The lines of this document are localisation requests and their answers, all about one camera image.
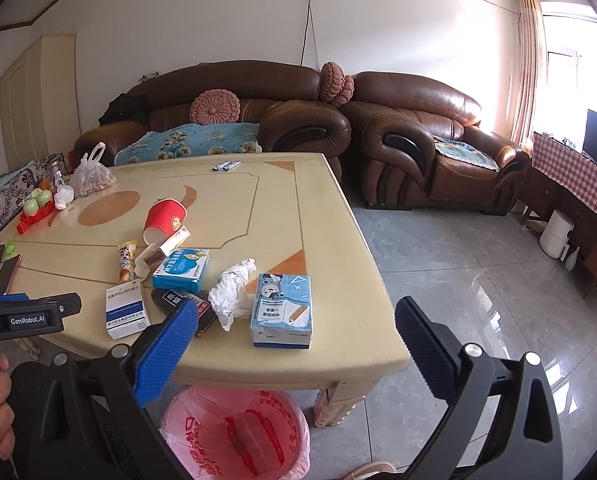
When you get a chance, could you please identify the brown snack wrapper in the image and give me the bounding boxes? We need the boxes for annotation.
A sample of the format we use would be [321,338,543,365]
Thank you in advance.
[118,240,137,284]

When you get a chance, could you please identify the brown leather sofa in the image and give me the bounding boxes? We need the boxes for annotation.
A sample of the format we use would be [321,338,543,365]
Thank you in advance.
[73,61,354,177]

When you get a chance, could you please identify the dark playing card pack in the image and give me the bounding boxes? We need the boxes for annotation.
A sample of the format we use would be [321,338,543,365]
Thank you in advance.
[150,287,220,338]

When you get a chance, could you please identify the white blue medicine box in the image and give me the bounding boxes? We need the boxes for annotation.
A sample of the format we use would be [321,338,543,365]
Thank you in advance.
[105,280,151,340]

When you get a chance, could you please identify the light blue stationery box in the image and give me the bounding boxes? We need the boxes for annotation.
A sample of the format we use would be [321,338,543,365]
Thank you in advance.
[250,273,313,350]

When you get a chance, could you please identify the pink curtain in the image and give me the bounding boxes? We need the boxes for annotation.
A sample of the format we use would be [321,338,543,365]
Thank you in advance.
[511,0,548,148]

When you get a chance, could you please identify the small blue tubes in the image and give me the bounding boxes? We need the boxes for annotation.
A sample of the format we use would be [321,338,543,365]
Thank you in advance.
[212,160,242,171]

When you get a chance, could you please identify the red tray with fruit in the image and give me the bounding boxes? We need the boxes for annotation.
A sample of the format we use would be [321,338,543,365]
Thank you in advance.
[16,188,59,234]

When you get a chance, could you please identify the white red small box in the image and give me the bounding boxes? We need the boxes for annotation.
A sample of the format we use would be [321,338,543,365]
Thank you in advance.
[160,226,190,257]

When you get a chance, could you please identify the plastic bag of nuts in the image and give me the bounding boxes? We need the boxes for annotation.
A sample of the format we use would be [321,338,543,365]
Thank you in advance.
[70,142,116,198]

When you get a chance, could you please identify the checkered tablecloth cabinet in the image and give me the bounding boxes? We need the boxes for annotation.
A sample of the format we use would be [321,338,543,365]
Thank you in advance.
[520,133,597,290]

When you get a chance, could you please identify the glass jar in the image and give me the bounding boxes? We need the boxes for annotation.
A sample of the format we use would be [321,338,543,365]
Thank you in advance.
[42,153,70,188]

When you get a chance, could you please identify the pink round cushion on armrest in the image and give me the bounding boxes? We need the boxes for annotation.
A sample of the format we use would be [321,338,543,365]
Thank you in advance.
[319,62,355,108]

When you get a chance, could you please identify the red paper cup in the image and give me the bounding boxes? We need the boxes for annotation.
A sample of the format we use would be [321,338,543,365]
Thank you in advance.
[142,198,187,245]

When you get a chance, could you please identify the cream door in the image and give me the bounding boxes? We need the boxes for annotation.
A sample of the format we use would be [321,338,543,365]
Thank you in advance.
[0,35,80,170]

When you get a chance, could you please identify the person's left hand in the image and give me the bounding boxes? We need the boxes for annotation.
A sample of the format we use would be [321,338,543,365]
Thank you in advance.
[0,354,15,460]

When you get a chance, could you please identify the black smartphone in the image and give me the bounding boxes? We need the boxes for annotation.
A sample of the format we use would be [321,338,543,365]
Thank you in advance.
[0,255,21,296]

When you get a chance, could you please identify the hanging black cable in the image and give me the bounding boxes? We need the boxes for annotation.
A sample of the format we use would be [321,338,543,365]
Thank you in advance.
[297,0,338,68]

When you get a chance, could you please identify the black clothing on sofa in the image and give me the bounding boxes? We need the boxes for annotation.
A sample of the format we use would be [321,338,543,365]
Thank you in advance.
[99,93,150,126]

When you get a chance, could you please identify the brown leather armchair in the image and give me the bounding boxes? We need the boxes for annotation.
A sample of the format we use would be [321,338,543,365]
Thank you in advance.
[341,72,530,214]

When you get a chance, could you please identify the white air fryer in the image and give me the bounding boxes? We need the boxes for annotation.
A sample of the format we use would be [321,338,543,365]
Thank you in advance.
[539,210,574,261]

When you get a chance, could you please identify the white tissue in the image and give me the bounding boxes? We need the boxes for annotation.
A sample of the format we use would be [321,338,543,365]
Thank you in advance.
[208,258,256,332]

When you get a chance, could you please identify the blue armchair seat cover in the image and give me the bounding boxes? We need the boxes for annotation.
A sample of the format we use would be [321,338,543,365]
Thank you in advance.
[433,136,499,172]

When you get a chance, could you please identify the blue floral sofa cover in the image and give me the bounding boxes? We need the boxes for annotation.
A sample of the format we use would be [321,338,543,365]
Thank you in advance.
[114,122,262,166]

